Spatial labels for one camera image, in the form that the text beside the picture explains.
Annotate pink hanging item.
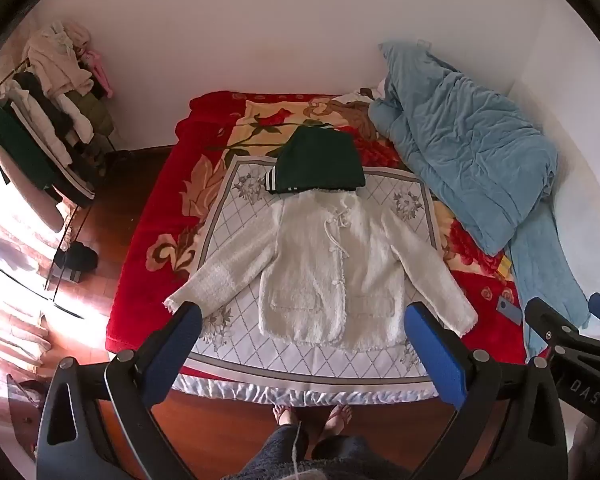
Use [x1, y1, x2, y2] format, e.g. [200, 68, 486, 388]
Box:
[86, 50, 115, 100]

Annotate white diamond-pattern cloth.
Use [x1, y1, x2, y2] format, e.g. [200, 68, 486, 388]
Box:
[172, 156, 443, 408]

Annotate light blue duvet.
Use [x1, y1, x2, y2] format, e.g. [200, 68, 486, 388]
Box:
[369, 40, 591, 356]

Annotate black metal clothes rack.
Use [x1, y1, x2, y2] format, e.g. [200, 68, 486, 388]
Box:
[0, 60, 116, 306]

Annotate black cloth bundle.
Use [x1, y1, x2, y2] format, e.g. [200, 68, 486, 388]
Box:
[52, 241, 99, 283]

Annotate brown cloth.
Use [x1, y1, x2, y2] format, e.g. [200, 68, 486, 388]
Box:
[325, 95, 381, 136]

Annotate small blue phone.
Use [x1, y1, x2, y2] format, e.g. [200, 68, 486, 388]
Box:
[496, 296, 523, 325]

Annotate person's right foot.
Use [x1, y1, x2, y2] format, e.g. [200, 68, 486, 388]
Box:
[322, 404, 355, 436]

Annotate person's foot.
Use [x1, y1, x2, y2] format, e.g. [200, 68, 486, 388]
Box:
[322, 404, 355, 436]
[272, 404, 301, 428]

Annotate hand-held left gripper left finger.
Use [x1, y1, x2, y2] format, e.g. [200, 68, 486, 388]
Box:
[35, 302, 203, 480]

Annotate clothes rack with garments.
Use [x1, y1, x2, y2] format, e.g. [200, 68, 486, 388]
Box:
[0, 20, 116, 211]

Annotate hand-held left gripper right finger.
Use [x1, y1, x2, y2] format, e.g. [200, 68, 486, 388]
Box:
[404, 301, 567, 480]

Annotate white mattress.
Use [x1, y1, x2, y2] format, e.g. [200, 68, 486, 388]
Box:
[550, 185, 600, 341]

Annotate white towel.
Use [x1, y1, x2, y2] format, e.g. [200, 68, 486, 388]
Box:
[164, 191, 478, 352]

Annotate person's left foot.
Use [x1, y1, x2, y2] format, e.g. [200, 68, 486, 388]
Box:
[272, 404, 301, 428]

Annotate dark green garment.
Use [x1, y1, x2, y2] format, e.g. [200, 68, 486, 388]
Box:
[264, 125, 366, 196]

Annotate red floral blanket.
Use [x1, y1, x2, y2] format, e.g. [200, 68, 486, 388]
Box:
[105, 91, 528, 365]

